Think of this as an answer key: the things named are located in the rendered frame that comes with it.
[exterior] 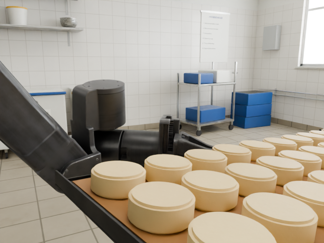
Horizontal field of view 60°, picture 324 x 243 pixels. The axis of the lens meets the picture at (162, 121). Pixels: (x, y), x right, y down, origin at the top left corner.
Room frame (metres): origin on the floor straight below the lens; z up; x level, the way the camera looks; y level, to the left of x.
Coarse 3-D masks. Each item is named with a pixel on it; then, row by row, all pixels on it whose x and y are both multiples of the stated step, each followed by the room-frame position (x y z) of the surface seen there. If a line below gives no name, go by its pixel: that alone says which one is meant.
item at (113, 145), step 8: (96, 136) 0.39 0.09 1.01; (104, 136) 0.39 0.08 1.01; (112, 136) 0.39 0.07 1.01; (120, 136) 0.39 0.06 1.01; (96, 144) 0.38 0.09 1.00; (104, 144) 0.38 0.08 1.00; (112, 144) 0.38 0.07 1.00; (120, 144) 0.39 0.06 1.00; (104, 152) 0.38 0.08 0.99; (112, 152) 0.38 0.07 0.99; (120, 152) 0.39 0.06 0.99; (104, 160) 0.38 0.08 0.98; (112, 160) 0.38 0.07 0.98; (120, 160) 0.39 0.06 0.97
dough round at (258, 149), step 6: (240, 144) 0.39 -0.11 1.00; (246, 144) 0.38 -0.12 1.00; (252, 144) 0.38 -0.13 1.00; (258, 144) 0.39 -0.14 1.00; (264, 144) 0.39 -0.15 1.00; (270, 144) 0.39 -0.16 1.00; (252, 150) 0.37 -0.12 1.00; (258, 150) 0.36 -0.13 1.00; (264, 150) 0.36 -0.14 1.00; (270, 150) 0.37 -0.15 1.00; (252, 156) 0.37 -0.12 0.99; (258, 156) 0.36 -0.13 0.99
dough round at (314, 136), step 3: (300, 135) 0.49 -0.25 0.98; (303, 135) 0.48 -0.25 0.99; (306, 135) 0.48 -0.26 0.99; (309, 135) 0.48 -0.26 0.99; (312, 135) 0.49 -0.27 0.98; (315, 135) 0.49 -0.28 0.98; (318, 135) 0.49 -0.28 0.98; (321, 135) 0.49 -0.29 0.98; (312, 138) 0.47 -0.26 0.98; (315, 138) 0.47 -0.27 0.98; (318, 138) 0.47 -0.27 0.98; (321, 138) 0.47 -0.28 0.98; (315, 141) 0.47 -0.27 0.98; (318, 141) 0.47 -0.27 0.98; (321, 141) 0.47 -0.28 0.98; (315, 144) 0.47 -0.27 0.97
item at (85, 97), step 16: (96, 80) 0.41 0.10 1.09; (112, 80) 0.42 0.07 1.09; (80, 96) 0.36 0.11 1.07; (96, 96) 0.37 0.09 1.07; (112, 96) 0.37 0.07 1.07; (80, 112) 0.37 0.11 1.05; (96, 112) 0.37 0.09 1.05; (112, 112) 0.37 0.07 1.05; (80, 128) 0.37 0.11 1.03; (96, 128) 0.37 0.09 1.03; (112, 128) 0.38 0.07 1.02; (80, 144) 0.38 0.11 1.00; (80, 160) 0.33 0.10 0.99; (96, 160) 0.35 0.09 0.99
